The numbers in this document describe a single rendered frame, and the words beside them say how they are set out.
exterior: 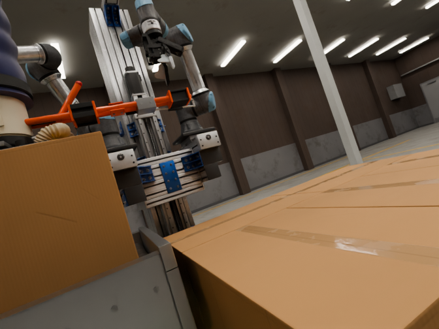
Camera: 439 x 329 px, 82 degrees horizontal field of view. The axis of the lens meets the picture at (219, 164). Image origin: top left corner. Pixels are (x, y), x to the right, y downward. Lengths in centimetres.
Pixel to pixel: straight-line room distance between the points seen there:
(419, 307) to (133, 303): 51
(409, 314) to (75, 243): 68
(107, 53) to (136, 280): 157
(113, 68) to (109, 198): 124
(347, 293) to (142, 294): 43
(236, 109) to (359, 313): 848
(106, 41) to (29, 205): 139
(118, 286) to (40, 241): 25
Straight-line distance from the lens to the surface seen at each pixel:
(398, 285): 37
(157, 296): 65
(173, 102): 103
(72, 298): 64
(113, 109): 101
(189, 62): 165
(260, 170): 854
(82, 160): 78
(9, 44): 113
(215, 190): 759
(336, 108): 407
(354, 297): 35
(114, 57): 191
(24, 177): 79
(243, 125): 861
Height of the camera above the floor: 72
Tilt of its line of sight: 3 degrees up
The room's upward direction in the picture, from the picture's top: 18 degrees counter-clockwise
